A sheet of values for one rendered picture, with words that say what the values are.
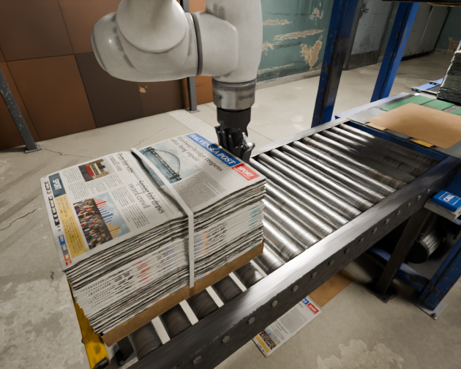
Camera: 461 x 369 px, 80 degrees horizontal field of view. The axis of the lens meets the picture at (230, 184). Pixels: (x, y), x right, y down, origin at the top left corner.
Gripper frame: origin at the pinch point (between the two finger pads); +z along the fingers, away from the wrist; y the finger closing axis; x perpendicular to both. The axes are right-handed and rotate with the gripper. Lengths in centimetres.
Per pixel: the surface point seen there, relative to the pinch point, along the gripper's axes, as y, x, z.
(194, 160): -0.1, -10.6, -10.0
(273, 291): 23.9, -6.5, 12.9
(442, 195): 28, 74, 21
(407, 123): -6, 111, 16
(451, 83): -12, 166, 8
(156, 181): 1.8, -20.3, -9.8
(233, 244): 14.9, -11.0, 2.9
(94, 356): 16.0, -41.5, 10.4
